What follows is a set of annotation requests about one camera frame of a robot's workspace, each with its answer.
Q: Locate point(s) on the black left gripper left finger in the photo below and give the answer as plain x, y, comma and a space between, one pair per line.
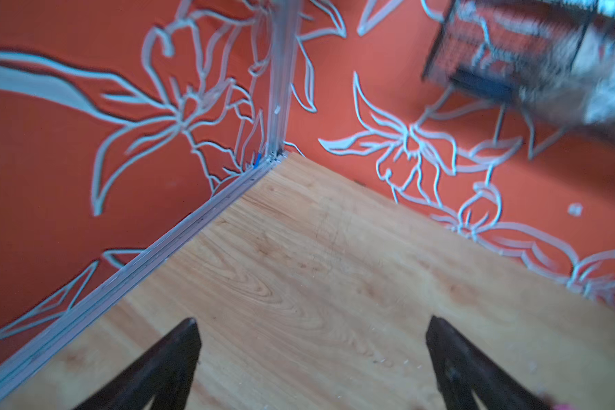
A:
161, 378

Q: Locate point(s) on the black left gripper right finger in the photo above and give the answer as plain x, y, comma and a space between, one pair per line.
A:
466, 376

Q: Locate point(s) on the aluminium frame rail left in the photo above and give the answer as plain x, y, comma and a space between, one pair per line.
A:
62, 316

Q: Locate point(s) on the black wire wall basket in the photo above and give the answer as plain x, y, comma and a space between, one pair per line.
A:
522, 43

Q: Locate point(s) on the aluminium frame post left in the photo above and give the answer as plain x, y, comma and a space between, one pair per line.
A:
286, 23

